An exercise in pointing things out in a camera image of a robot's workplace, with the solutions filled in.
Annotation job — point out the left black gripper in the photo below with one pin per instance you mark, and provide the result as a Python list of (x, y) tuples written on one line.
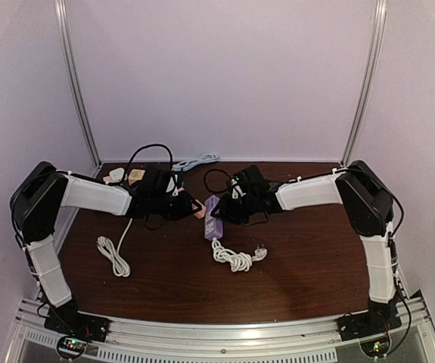
[(185, 209)]

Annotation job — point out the aluminium post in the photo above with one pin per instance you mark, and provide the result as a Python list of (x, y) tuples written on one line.
[(75, 87), (374, 52)]

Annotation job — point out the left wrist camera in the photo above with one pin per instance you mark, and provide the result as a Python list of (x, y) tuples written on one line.
[(157, 182)]

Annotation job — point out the white pink plug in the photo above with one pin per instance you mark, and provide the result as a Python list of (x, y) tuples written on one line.
[(114, 176)]

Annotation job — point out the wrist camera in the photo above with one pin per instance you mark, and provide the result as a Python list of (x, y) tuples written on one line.
[(248, 181), (157, 182)]

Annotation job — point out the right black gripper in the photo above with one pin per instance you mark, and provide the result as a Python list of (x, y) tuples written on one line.
[(228, 212)]

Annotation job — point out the beige cube charger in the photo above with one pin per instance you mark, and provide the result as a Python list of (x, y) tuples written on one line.
[(135, 175)]

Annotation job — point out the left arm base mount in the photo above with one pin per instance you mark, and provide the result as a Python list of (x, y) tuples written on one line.
[(68, 320)]

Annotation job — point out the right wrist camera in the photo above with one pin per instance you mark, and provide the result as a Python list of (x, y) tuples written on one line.
[(248, 181)]

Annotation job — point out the aluminium front rail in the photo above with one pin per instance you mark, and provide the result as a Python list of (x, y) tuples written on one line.
[(310, 340)]

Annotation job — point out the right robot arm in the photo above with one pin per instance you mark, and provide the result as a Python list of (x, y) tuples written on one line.
[(368, 204)]

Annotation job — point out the small pink charger plug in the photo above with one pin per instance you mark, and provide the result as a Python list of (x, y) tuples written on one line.
[(199, 211)]

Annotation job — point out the purple power strip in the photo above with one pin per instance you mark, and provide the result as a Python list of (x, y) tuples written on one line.
[(213, 227)]

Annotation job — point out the left aluminium post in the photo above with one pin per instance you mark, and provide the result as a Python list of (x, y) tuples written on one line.
[(75, 87)]

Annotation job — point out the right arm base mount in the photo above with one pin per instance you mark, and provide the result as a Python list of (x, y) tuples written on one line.
[(377, 319)]

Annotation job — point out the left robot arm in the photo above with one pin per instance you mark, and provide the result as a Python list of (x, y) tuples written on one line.
[(36, 205)]

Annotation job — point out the right aluminium post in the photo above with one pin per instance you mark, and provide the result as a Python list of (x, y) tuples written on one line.
[(374, 52)]

